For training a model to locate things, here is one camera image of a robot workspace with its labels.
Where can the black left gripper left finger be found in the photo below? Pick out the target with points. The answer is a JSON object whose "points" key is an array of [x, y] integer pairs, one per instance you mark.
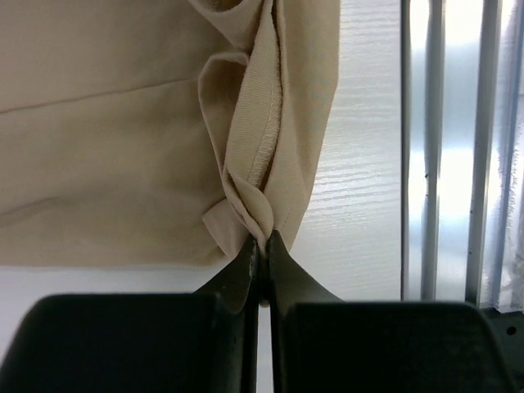
{"points": [[205, 341]]}

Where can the aluminium front rail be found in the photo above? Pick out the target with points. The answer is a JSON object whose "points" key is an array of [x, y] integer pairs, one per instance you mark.
{"points": [[462, 152]]}

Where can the beige t shirt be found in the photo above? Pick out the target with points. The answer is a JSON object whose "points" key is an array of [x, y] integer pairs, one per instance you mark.
{"points": [[155, 132]]}

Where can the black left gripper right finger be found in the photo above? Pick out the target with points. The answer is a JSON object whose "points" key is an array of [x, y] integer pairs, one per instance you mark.
{"points": [[321, 343]]}

